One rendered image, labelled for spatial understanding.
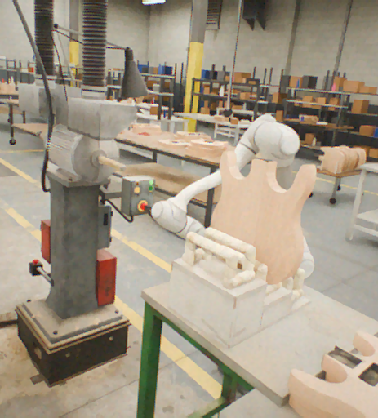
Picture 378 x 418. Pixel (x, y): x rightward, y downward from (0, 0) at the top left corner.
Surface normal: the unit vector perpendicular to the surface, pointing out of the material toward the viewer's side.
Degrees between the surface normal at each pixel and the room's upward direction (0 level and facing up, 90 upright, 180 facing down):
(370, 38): 90
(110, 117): 90
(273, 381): 0
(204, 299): 90
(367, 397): 0
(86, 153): 87
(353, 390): 0
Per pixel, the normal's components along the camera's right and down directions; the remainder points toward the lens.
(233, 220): -0.73, 0.14
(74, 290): 0.64, 0.29
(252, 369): 0.09, -0.95
